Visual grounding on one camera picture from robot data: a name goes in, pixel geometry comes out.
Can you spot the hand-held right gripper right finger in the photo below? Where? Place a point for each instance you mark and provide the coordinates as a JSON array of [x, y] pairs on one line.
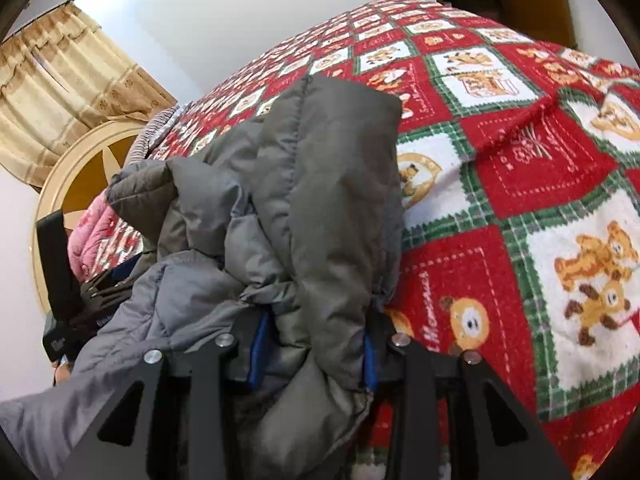
[[370, 366]]

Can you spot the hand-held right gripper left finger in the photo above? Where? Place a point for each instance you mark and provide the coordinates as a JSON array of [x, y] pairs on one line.
[[257, 355]]

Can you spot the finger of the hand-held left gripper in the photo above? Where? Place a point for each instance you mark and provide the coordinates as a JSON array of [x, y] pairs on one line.
[[100, 294]]

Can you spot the grey puffer jacket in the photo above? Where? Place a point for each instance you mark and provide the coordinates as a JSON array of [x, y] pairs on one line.
[[320, 210]]

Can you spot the pink floral quilt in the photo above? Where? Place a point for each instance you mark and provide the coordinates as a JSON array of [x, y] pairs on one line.
[[95, 240]]

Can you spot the cream wooden headboard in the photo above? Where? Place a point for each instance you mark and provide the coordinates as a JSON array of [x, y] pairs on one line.
[[65, 175]]

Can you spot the striped pillow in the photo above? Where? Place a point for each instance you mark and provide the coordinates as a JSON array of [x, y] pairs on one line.
[[155, 132]]

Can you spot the beige patterned curtain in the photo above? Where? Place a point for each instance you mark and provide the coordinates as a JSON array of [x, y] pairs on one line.
[[60, 85]]

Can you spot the red printed bear blanket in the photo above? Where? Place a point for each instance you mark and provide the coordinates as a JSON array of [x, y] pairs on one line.
[[500, 160]]

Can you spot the brown wooden door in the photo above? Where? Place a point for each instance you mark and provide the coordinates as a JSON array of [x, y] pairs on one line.
[[530, 0]]

